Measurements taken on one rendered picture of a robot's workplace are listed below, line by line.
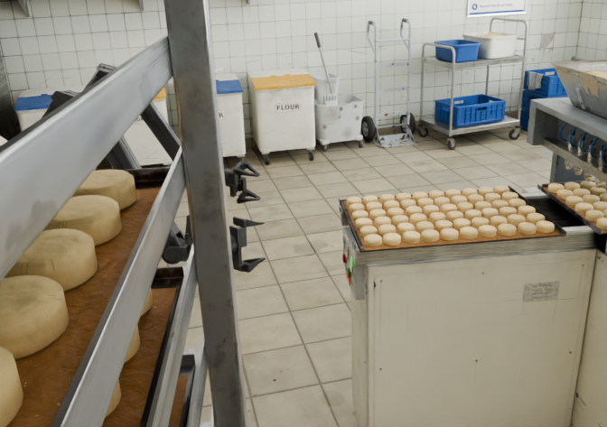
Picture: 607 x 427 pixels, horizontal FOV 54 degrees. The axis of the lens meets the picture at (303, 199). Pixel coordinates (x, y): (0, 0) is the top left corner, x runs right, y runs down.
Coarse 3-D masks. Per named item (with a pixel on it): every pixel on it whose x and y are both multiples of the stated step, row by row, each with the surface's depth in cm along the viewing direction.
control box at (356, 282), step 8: (344, 232) 195; (344, 240) 194; (352, 240) 189; (344, 248) 197; (352, 248) 184; (352, 256) 179; (344, 264) 200; (352, 264) 179; (352, 272) 182; (360, 272) 178; (352, 280) 183; (360, 280) 179; (352, 288) 184; (360, 288) 180; (360, 296) 181
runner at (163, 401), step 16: (192, 256) 50; (192, 272) 50; (192, 288) 49; (192, 304) 49; (176, 320) 41; (176, 336) 40; (176, 352) 40; (176, 368) 40; (160, 384) 35; (176, 384) 39; (160, 400) 34; (160, 416) 34
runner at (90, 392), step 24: (168, 192) 41; (168, 216) 40; (144, 240) 32; (144, 264) 32; (120, 288) 27; (144, 288) 32; (120, 312) 27; (96, 336) 24; (120, 336) 27; (96, 360) 23; (120, 360) 26; (72, 384) 21; (96, 384) 23; (72, 408) 20; (96, 408) 23
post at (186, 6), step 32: (192, 0) 44; (192, 32) 45; (192, 64) 45; (192, 96) 46; (192, 128) 47; (192, 160) 48; (192, 192) 49; (224, 192) 50; (192, 224) 50; (224, 224) 50; (224, 256) 51; (224, 288) 52; (224, 320) 54; (224, 352) 55; (224, 384) 56; (224, 416) 57
